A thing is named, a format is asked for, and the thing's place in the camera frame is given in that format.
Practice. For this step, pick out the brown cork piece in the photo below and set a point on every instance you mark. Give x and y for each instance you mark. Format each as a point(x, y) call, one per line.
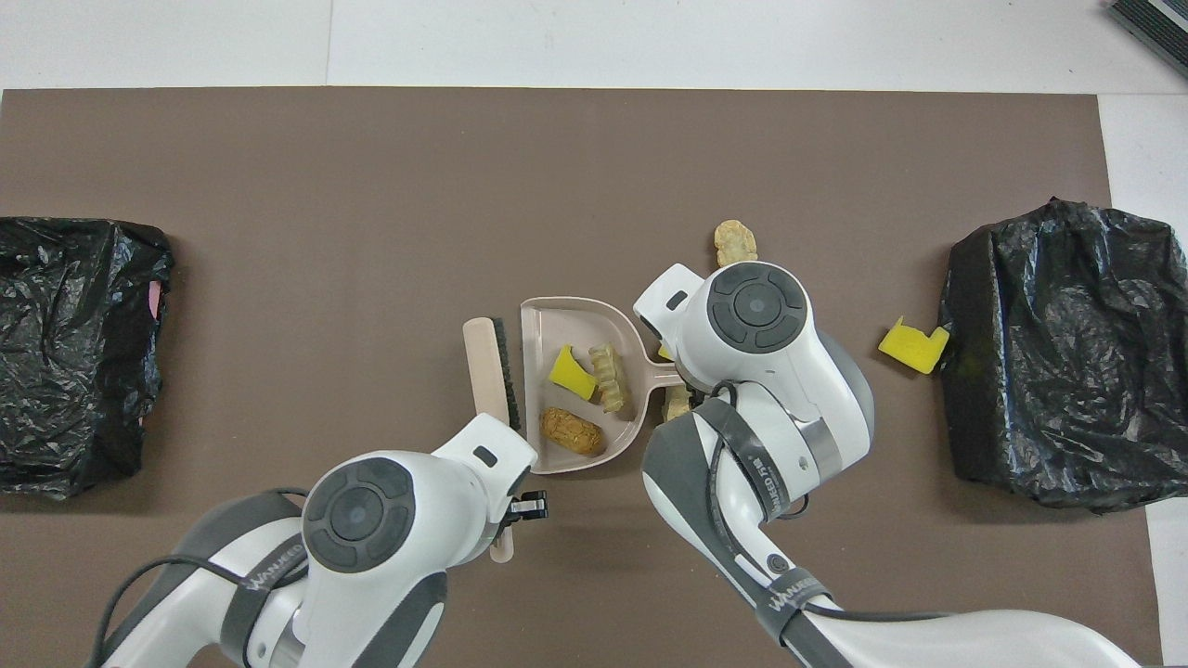
point(573, 431)

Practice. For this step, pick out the small curved yellow sponge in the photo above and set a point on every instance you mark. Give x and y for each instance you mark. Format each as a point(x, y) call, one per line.
point(568, 373)

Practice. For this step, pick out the beige hand brush black bristles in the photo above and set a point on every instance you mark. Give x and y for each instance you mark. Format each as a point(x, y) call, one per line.
point(483, 371)

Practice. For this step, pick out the grey-beige foam rock chunk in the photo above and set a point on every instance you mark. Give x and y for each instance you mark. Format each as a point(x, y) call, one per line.
point(613, 380)

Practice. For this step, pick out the beige foam rock chunk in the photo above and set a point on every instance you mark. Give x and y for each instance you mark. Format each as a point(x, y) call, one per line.
point(676, 404)

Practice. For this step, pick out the beige plastic dustpan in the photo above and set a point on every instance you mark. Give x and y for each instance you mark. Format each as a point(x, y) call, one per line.
point(566, 320)

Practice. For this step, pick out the thick yellow sponge chunk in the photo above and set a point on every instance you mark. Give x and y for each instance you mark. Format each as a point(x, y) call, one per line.
point(664, 353)

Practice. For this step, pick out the rounded beige foam chunk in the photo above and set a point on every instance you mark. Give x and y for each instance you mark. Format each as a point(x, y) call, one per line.
point(733, 241)

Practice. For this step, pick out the L-shaped yellow sponge piece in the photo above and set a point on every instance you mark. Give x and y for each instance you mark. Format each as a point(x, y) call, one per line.
point(914, 348)

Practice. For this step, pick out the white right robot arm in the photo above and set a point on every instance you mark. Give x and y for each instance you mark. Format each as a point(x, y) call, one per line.
point(756, 306)

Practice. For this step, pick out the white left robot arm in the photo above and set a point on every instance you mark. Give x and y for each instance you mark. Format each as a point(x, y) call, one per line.
point(357, 513)

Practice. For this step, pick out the black bag bin pink spot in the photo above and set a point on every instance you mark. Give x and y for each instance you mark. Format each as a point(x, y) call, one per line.
point(74, 371)

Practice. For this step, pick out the black bag lined bin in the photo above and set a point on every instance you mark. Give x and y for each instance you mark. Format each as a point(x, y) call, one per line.
point(1067, 353)

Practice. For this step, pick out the large brown table mat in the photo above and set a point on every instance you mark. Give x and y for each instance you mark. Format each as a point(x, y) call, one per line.
point(594, 148)

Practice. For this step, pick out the dark ribbed vent panel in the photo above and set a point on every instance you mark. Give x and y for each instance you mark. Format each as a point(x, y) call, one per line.
point(1160, 23)

